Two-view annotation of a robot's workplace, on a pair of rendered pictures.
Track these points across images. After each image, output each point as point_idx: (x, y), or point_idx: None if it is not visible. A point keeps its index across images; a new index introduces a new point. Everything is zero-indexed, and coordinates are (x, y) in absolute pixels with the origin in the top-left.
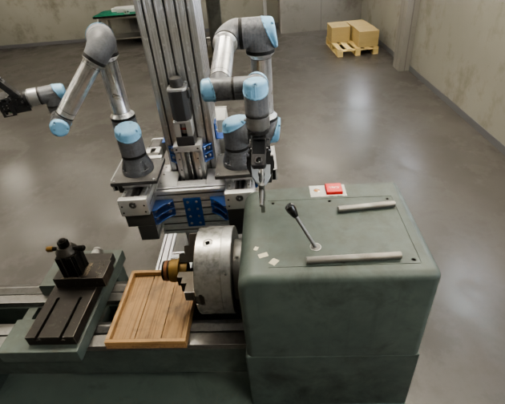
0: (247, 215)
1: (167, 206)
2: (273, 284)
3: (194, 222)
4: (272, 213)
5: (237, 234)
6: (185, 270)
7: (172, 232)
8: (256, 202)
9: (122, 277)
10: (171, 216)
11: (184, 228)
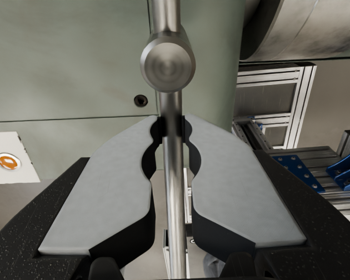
0: (231, 49)
1: (346, 179)
2: None
3: (289, 159)
4: (135, 35)
5: (243, 55)
6: None
7: (316, 147)
8: (200, 108)
9: None
10: (335, 163)
11: (300, 152)
